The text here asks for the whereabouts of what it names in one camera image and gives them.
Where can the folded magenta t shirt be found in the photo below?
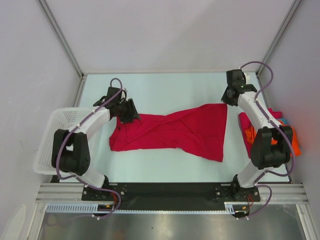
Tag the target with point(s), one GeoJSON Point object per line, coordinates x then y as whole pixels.
{"type": "Point", "coordinates": [248, 132]}

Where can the crimson red t shirt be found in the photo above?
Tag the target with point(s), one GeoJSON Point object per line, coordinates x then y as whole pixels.
{"type": "Point", "coordinates": [199, 131]}

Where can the white slotted cable duct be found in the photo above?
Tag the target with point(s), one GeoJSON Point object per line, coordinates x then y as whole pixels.
{"type": "Point", "coordinates": [92, 208]}

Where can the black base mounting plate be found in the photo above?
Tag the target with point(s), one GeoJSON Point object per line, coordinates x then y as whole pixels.
{"type": "Point", "coordinates": [178, 196]}

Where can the folded orange t shirt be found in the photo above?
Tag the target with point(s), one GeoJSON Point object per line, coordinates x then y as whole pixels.
{"type": "Point", "coordinates": [295, 143]}

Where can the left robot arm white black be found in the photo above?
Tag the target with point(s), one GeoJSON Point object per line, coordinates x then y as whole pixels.
{"type": "Point", "coordinates": [71, 155]}

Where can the aluminium extrusion rail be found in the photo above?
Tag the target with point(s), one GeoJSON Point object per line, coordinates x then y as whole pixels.
{"type": "Point", "coordinates": [282, 193]}

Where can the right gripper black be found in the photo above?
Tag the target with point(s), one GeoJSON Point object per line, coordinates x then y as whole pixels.
{"type": "Point", "coordinates": [225, 99]}

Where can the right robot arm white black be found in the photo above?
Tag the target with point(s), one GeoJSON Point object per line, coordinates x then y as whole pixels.
{"type": "Point", "coordinates": [272, 146]}

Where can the folded teal t shirt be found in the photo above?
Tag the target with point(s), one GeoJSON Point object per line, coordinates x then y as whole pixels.
{"type": "Point", "coordinates": [283, 121]}

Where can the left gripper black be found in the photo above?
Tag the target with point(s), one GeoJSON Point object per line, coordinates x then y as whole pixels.
{"type": "Point", "coordinates": [132, 112]}

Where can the white perforated plastic basket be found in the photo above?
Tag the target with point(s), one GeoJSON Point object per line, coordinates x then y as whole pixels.
{"type": "Point", "coordinates": [64, 119]}

